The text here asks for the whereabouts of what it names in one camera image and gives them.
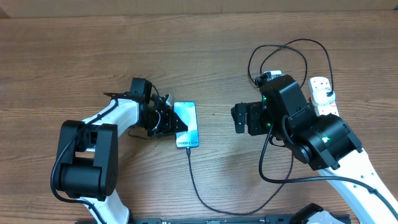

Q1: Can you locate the blue Galaxy smartphone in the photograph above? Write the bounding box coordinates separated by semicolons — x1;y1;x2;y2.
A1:
174;101;200;148

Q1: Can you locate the black charger cable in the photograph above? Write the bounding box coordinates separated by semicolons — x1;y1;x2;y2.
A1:
185;38;335;217

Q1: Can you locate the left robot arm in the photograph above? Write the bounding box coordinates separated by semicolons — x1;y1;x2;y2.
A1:
50;78;188;223

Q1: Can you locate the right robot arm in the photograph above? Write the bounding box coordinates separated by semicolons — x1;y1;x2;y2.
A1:
231;75;397;223

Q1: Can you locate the white charger plug adapter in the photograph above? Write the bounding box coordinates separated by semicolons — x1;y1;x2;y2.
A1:
311;89;336;106

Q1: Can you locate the white power strip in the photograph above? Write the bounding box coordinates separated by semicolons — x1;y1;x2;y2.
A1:
308;77;339;116

